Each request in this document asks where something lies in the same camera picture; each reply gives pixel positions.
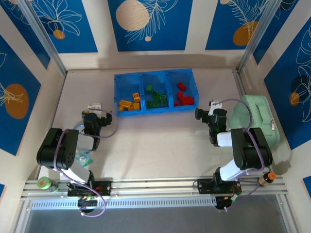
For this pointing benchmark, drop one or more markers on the red lego brick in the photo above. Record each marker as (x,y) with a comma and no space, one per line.
(181,94)
(176,103)
(181,86)
(187,100)

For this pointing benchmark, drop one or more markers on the green lego brick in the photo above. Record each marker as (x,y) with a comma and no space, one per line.
(149,88)
(149,104)
(163,100)
(155,93)
(155,102)

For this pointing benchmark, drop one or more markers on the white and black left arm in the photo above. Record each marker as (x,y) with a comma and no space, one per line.
(60,150)

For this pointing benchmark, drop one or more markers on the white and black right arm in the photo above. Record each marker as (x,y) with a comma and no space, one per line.
(250,148)

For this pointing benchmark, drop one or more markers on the mint green zipper pouch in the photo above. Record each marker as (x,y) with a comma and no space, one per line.
(252,116)

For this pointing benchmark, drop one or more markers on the clear packet with colourful beads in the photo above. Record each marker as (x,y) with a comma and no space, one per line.
(83,159)

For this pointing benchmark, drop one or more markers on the blue plastic bin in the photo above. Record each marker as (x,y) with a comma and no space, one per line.
(188,80)
(126,85)
(159,80)

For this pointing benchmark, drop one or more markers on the small bottle with orange cap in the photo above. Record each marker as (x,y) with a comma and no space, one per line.
(266,179)

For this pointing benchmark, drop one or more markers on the green tape roll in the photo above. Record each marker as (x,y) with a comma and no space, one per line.
(46,183)

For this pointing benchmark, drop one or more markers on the blue floral wall poster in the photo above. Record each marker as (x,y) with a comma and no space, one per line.
(80,41)
(223,24)
(279,97)
(19,29)
(14,72)
(274,31)
(307,185)
(170,29)
(2,191)

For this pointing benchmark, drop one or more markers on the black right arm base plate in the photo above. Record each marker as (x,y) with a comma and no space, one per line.
(204,186)

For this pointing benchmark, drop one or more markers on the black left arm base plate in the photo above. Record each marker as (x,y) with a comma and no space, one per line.
(104,188)

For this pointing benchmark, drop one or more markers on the aluminium frame post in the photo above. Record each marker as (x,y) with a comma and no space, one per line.
(41,36)
(257,36)

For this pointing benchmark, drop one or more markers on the aluminium mounting rail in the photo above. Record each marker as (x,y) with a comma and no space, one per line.
(155,187)

